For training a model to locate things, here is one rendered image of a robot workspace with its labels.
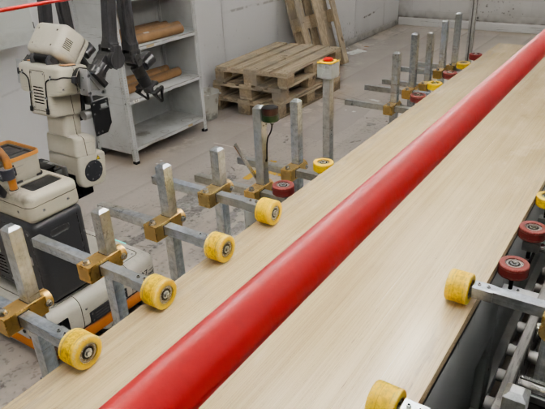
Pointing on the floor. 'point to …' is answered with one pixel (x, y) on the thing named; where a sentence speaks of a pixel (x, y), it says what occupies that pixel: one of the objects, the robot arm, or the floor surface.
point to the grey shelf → (182, 50)
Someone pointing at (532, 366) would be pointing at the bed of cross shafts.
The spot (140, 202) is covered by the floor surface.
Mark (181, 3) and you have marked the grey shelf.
